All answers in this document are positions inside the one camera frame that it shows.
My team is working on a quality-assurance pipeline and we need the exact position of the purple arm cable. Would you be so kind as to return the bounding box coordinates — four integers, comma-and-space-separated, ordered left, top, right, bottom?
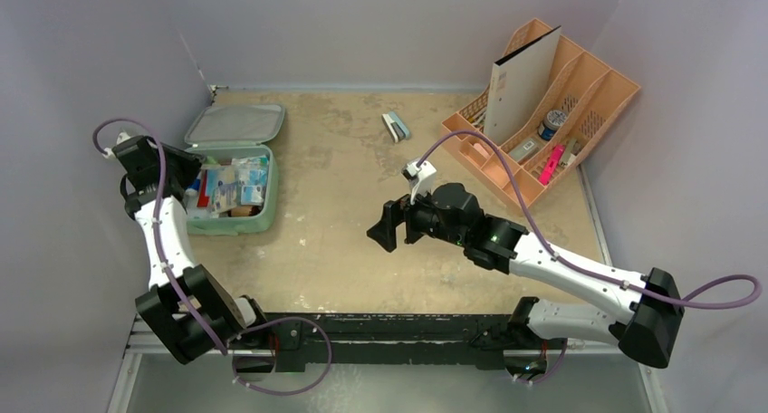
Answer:
417, 129, 763, 388
91, 118, 333, 398

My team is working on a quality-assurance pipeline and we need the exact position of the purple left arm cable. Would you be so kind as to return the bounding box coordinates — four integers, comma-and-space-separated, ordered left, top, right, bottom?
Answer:
91, 118, 333, 398

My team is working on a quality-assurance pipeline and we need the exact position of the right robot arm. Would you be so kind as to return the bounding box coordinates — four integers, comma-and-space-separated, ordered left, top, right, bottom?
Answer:
366, 183, 685, 369

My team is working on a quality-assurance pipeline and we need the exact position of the brown bottle orange cap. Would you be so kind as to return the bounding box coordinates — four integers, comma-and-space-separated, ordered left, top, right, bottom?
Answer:
228, 206, 260, 217

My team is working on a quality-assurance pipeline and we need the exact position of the pink desk organizer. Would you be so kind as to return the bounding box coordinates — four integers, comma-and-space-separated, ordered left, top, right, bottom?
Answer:
440, 18, 640, 209

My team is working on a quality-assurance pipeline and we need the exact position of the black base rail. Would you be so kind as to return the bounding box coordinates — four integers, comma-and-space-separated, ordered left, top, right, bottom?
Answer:
213, 312, 568, 376

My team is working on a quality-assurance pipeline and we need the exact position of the white folder in organizer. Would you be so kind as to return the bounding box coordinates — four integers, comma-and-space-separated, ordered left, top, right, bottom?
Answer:
484, 25, 562, 146

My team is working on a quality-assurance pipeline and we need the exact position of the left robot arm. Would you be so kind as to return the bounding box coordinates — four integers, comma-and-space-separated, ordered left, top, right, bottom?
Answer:
111, 132, 270, 364

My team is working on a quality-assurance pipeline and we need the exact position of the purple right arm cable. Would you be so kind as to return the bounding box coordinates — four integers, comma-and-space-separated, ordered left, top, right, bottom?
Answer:
417, 129, 763, 388

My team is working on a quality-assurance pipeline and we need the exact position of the pink marker in organizer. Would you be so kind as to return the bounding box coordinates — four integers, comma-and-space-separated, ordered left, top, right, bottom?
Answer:
538, 145, 565, 186

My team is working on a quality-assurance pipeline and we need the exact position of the red first aid pouch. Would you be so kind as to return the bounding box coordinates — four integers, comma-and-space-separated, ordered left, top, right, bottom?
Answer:
197, 169, 210, 208

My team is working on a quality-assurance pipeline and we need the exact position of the mint green storage case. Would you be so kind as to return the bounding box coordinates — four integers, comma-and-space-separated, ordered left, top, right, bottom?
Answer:
184, 104, 285, 235

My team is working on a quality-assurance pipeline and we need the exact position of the grey box in organizer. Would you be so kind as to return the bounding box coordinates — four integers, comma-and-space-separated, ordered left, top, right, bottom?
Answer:
508, 137, 541, 164

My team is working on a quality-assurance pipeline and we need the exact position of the clear zip bag of pads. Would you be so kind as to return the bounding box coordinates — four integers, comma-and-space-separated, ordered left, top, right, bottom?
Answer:
231, 155, 269, 206

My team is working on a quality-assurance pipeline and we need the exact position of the blue white stapler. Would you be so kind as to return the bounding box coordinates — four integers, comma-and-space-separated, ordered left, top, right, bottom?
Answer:
381, 111, 411, 143

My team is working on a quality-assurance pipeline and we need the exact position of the blue white wipes packet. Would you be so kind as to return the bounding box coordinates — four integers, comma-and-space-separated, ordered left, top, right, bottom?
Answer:
206, 165, 239, 214

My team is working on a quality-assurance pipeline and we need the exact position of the white blue bandage roll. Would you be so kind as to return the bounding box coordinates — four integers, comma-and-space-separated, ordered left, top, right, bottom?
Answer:
185, 178, 201, 197

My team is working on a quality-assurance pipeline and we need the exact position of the pink eraser in organizer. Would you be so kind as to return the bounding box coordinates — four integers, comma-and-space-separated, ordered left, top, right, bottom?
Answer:
471, 143, 490, 165

